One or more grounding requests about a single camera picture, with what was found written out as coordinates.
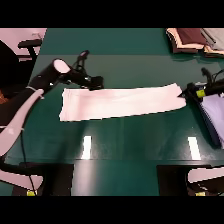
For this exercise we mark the black office chair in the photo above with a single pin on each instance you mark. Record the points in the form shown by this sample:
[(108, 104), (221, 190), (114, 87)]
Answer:
[(8, 66)]

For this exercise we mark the lavender garment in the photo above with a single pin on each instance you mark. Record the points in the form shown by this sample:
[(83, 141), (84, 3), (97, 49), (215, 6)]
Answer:
[(215, 110)]

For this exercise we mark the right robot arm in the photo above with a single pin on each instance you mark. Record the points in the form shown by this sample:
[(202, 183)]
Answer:
[(213, 88)]

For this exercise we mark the grey garment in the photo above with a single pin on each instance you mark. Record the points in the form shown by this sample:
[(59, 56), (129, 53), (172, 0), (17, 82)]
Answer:
[(216, 36)]

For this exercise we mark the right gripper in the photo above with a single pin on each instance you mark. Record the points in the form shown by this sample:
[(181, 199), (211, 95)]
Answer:
[(190, 91)]

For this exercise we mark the dark red garment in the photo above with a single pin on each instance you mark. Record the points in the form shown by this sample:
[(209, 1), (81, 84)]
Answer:
[(191, 35)]

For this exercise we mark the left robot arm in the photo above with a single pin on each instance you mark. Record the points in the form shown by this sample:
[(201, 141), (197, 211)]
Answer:
[(20, 116)]

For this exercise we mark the pale pink T-shirt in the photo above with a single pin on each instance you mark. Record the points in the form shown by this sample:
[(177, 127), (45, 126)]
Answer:
[(123, 101)]

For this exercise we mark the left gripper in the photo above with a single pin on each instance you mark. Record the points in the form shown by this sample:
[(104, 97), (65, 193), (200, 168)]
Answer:
[(95, 82)]

